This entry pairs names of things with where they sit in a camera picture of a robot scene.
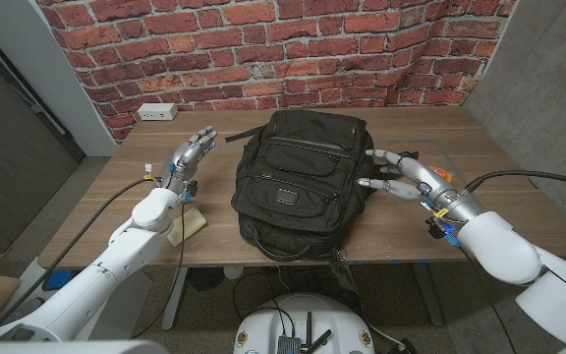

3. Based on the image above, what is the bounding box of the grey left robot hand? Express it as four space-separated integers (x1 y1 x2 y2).
164 126 219 185

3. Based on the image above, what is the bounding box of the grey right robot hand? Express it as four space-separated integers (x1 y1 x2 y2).
357 148 455 207

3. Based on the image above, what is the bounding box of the black backpack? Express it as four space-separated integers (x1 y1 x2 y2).
231 109 420 262

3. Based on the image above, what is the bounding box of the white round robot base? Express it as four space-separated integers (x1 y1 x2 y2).
232 292 376 354

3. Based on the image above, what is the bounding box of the orange emergency-stop button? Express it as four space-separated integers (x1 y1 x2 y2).
429 165 454 184

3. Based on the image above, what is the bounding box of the yellow sponge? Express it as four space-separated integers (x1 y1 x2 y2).
167 206 208 248

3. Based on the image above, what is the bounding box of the white power strip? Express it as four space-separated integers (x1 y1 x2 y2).
137 102 179 122

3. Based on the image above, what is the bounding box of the grey table tape marking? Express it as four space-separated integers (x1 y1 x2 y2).
112 139 519 266

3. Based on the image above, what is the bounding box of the metal table leg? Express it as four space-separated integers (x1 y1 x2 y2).
161 266 190 331
413 263 446 328

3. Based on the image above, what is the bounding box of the black round floor fixture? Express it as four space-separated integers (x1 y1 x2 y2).
188 267 225 292

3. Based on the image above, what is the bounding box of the brick print backdrop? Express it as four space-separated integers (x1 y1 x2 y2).
34 0 519 142

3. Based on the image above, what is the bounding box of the blue black floor item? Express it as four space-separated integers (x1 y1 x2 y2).
42 268 77 292

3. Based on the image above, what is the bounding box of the small grey computer box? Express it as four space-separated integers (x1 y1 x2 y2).
276 335 303 354

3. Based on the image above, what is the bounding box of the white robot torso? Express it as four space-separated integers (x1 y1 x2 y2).
0 337 566 354

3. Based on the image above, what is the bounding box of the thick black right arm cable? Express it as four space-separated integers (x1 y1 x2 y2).
464 169 566 194

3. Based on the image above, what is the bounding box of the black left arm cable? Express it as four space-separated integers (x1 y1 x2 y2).
0 177 187 341

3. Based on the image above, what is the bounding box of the thin black floor cable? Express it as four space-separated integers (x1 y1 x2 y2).
232 271 297 340

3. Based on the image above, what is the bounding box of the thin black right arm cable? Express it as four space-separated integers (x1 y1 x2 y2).
459 248 519 354

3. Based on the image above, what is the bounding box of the white wall panel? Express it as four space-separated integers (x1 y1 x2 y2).
0 0 117 157

